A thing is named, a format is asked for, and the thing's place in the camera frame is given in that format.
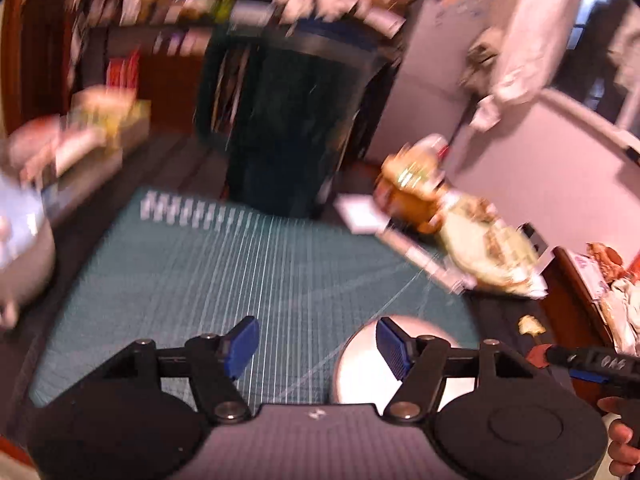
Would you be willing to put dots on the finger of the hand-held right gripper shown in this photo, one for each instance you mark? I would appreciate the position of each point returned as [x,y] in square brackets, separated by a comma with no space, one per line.
[590,362]

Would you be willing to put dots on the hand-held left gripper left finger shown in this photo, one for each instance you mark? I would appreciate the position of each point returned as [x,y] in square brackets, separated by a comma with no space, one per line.
[242,347]

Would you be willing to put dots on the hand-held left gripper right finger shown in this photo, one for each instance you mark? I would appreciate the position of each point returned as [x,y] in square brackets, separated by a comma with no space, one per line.
[395,347]

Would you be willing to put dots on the white bowl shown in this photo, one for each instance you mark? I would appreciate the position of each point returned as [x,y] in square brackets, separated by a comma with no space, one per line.
[360,370]

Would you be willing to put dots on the person's right hand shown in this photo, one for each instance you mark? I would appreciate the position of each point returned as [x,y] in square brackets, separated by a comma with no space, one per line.
[622,455]

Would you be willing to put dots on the white clothing pile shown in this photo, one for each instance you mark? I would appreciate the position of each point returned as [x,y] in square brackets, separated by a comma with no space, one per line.
[625,310]

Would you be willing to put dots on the brown wooden cabinet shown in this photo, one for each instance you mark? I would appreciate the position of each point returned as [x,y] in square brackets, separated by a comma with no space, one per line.
[565,300]

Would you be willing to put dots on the yellow ginkgo leaf bookmark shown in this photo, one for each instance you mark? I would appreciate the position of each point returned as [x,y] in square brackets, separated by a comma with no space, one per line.
[531,325]

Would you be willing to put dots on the green cutting mat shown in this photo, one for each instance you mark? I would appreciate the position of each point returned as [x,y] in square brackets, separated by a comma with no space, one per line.
[200,285]

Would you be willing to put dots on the white pen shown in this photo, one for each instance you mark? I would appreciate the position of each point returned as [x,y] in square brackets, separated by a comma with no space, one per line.
[425,257]

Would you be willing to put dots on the brown plush toy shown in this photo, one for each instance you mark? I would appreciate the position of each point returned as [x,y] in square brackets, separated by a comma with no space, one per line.
[605,260]

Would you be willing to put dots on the green container lid stack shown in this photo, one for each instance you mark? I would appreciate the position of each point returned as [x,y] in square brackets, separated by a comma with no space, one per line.
[480,245]

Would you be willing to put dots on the white paper card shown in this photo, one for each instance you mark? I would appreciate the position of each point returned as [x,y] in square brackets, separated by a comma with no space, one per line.
[360,215]

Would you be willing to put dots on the orange bear ceramic pot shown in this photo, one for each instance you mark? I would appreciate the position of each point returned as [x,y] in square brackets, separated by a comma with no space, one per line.
[405,200]

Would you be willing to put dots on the dark green electric kettle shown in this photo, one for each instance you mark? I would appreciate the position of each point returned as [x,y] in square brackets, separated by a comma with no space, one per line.
[290,135]

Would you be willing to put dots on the white ceramic teapot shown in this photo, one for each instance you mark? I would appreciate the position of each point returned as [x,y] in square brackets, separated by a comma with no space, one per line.
[25,270]

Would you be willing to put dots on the stack of books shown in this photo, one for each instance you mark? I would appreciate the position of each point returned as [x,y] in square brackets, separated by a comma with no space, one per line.
[75,160]

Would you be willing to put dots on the grey refrigerator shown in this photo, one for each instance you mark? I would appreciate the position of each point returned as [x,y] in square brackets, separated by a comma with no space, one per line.
[440,60]

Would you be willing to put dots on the window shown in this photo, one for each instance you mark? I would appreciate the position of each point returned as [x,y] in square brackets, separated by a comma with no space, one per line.
[600,60]

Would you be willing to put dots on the white curtain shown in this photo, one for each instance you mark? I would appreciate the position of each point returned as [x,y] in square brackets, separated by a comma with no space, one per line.
[540,35]

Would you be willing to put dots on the cluttered shelf desk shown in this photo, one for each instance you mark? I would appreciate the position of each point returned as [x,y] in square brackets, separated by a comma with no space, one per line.
[175,20]

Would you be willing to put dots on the brown wooden door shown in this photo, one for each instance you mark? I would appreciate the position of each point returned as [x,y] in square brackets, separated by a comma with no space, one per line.
[35,60]

